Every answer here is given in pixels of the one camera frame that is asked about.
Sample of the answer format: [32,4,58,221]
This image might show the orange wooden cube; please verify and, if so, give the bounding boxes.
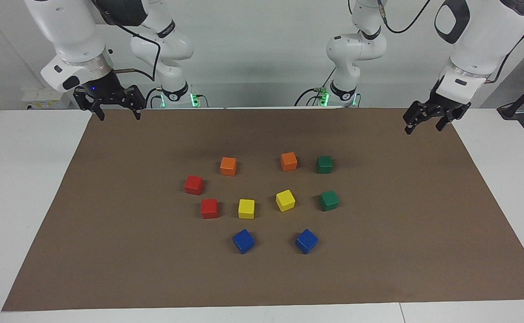
[280,152,298,172]
[220,157,237,177]

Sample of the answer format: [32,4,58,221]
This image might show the red wooden cube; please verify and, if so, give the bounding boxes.
[200,199,219,219]
[184,175,204,196]

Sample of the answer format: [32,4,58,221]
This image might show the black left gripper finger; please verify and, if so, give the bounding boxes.
[403,102,428,135]
[436,108,467,132]

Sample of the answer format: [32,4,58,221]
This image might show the brown table mat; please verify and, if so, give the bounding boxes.
[2,107,524,311]

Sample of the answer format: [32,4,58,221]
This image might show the blue wooden cube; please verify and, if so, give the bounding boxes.
[232,229,255,254]
[294,229,319,255]

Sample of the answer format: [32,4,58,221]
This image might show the white power strip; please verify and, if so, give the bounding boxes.
[22,87,72,110]

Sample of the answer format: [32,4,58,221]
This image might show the black base cable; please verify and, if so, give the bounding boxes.
[294,67,336,107]
[144,87,164,109]

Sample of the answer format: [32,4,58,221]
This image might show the yellow wooden cube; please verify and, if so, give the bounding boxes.
[238,199,256,220]
[275,189,296,212]

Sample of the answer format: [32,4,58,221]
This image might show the green wooden cube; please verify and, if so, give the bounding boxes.
[319,190,340,212]
[316,156,334,175]

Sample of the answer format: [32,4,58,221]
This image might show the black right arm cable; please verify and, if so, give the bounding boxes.
[107,18,161,82]

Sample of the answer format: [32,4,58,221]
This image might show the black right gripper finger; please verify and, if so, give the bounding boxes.
[130,85,146,120]
[74,87,105,121]

